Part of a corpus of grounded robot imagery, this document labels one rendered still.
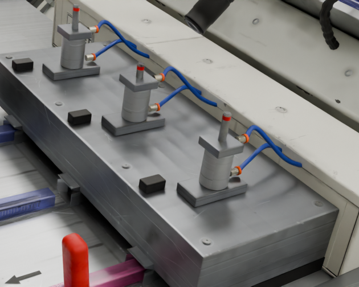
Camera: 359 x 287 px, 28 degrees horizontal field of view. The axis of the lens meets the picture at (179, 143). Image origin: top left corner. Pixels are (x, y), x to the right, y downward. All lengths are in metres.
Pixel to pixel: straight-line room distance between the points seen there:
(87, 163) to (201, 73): 0.16
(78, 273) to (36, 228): 0.18
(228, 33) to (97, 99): 0.19
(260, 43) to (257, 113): 0.13
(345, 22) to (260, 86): 0.10
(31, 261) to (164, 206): 0.11
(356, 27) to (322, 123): 0.11
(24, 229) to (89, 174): 0.07
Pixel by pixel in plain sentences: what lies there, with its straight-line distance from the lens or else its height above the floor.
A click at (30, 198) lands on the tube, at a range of 0.59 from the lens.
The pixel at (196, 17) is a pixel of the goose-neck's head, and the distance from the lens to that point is 0.48.
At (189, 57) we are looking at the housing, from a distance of 0.71.
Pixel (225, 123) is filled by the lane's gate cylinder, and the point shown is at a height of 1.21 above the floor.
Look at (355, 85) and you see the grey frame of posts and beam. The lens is 0.67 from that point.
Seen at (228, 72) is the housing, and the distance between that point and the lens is 0.70.
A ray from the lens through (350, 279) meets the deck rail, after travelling 0.57.
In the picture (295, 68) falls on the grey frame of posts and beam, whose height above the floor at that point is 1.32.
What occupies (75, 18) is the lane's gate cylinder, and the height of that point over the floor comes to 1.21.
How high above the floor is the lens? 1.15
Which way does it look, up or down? 3 degrees up
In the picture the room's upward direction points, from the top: 42 degrees clockwise
